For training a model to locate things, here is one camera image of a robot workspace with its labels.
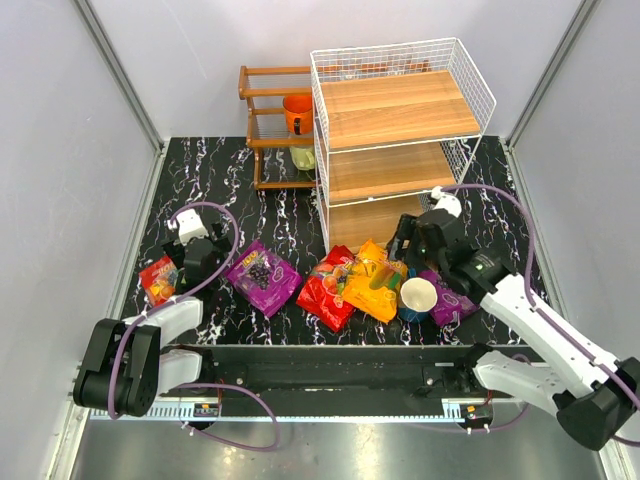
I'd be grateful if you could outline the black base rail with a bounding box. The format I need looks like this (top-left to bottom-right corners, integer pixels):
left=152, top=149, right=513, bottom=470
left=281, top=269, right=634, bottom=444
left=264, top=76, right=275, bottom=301
left=197, top=345, right=487, bottom=419

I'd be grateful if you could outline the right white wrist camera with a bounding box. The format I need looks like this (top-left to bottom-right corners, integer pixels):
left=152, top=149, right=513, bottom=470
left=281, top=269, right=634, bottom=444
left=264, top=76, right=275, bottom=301
left=429, top=186, right=462, bottom=218

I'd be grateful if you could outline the brown wooden rack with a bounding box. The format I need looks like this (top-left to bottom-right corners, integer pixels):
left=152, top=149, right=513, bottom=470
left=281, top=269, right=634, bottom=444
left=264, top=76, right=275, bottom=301
left=237, top=65, right=316, bottom=191

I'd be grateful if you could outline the yellow mango candy bag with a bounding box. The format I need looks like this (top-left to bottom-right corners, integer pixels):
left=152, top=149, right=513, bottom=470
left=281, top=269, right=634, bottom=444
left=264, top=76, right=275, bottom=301
left=342, top=239, right=408, bottom=324

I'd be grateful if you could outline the purple cable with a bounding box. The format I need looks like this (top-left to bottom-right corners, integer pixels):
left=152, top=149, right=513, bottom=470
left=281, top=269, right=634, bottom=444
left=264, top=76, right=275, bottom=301
left=414, top=182, right=640, bottom=447
left=107, top=201, right=282, bottom=451

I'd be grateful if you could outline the small red candy bag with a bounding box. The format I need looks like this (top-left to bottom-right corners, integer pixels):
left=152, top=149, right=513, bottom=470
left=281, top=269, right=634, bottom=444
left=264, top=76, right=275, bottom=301
left=139, top=255, right=178, bottom=307

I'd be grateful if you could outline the light green mug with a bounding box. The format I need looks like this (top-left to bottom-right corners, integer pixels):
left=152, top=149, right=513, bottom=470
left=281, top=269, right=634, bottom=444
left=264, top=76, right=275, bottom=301
left=289, top=145, right=316, bottom=171

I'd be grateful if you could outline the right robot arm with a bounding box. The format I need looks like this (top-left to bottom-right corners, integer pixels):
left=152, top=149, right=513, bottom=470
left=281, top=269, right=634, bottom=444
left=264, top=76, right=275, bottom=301
left=387, top=209, right=639, bottom=451

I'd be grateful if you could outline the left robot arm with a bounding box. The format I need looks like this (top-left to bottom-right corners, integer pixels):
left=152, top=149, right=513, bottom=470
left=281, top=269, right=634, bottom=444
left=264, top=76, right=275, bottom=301
left=72, top=223, right=232, bottom=417

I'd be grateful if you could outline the blue white cup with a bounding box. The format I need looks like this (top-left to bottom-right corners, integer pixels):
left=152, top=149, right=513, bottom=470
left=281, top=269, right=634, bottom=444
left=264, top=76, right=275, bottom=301
left=397, top=268, right=438, bottom=323

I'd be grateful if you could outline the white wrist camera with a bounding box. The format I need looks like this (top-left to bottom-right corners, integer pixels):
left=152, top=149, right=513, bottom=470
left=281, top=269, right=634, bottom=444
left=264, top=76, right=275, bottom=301
left=169, top=209, right=209, bottom=245
left=429, top=186, right=462, bottom=218

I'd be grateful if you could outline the left purple candy bag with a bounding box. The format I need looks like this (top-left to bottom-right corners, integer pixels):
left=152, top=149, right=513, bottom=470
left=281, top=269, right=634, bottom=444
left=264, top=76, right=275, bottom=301
left=225, top=240, right=302, bottom=317

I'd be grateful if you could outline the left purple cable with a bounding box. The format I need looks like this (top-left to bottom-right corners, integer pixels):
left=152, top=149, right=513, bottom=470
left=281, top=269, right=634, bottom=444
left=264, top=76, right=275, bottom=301
left=107, top=201, right=282, bottom=451

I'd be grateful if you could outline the large red candy bag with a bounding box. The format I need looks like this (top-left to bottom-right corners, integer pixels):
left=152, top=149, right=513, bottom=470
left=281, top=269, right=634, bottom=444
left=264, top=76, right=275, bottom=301
left=296, top=245, right=355, bottom=333

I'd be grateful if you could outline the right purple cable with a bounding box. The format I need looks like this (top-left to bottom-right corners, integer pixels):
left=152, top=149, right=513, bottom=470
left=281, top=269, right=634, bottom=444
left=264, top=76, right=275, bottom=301
left=414, top=182, right=640, bottom=447

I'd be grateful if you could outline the right purple candy bag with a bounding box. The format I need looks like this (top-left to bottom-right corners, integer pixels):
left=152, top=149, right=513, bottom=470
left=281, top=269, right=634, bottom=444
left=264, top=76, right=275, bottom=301
left=418, top=270, right=479, bottom=327

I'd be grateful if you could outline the orange mug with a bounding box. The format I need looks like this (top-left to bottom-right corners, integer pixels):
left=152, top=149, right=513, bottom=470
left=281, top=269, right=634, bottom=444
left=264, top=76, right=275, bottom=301
left=282, top=94, right=313, bottom=135

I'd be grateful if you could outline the purple candy bag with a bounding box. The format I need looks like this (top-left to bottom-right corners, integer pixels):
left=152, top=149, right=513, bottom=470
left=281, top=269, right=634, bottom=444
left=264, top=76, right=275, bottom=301
left=225, top=240, right=302, bottom=317
left=418, top=270, right=479, bottom=327

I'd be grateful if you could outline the white wire wooden shelf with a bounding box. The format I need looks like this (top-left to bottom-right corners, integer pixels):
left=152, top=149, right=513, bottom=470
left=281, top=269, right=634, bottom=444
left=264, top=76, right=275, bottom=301
left=310, top=37, right=497, bottom=251

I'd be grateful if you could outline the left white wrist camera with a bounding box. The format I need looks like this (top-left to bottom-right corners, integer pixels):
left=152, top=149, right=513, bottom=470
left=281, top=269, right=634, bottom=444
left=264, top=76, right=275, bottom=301
left=169, top=209, right=209, bottom=245

